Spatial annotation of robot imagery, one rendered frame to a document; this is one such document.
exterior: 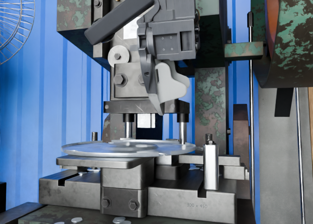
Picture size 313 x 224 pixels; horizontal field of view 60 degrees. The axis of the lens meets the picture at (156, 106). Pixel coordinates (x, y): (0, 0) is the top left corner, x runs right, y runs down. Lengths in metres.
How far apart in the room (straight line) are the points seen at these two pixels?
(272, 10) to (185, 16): 0.66
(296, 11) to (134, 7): 0.24
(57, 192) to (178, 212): 0.29
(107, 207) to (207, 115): 0.43
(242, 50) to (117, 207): 0.53
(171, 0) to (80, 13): 0.35
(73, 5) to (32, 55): 1.75
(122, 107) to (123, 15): 0.32
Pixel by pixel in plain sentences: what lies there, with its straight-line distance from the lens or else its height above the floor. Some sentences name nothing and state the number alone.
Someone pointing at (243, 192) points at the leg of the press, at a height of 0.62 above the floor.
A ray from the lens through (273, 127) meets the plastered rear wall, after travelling 1.86.
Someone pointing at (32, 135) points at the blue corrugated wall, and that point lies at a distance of 2.40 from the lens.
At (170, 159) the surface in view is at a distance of 0.67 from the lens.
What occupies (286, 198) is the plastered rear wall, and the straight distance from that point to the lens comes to 1.93.
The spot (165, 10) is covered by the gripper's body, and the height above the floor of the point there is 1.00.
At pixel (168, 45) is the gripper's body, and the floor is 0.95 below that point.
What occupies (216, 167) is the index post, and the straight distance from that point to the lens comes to 0.56.
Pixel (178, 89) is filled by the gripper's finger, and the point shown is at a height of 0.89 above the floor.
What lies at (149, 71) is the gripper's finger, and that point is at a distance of 0.38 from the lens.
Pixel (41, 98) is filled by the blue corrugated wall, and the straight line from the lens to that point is 2.33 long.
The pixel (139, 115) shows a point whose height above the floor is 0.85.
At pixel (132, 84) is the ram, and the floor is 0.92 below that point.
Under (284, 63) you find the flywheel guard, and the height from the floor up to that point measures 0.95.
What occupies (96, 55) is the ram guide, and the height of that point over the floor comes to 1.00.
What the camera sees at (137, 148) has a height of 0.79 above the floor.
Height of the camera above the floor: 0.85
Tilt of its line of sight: 2 degrees up
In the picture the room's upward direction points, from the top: straight up
